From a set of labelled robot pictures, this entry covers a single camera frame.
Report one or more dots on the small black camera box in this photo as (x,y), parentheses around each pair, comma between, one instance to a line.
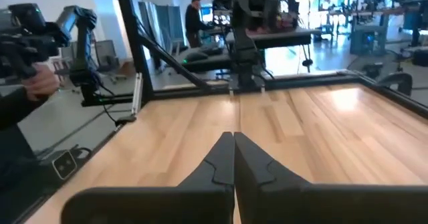
(64,164)

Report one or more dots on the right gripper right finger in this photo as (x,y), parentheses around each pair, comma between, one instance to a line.
(301,204)

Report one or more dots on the black computer mouse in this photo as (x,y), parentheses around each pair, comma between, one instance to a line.
(197,56)

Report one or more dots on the grey room dividers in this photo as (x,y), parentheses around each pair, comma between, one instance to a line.
(164,23)

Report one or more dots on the silver metal bracket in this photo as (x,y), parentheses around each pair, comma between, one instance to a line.
(137,93)

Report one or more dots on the person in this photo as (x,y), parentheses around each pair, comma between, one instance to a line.
(194,21)

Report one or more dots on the grey cart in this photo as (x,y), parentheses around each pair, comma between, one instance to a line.
(368,36)

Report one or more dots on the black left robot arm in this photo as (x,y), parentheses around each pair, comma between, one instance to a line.
(245,50)

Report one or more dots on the background workbench with robots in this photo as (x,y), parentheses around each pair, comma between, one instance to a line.
(368,11)

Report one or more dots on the black metal table frame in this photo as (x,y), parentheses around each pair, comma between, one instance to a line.
(132,33)

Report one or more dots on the black camera clamp mount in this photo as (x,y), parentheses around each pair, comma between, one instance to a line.
(396,82)

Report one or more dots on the person's hand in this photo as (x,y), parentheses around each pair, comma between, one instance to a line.
(41,82)

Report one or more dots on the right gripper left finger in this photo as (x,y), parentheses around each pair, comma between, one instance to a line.
(187,204)

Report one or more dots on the pink cloth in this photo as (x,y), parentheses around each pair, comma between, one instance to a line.
(281,21)

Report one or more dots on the black desk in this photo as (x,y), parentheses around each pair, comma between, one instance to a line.
(284,36)

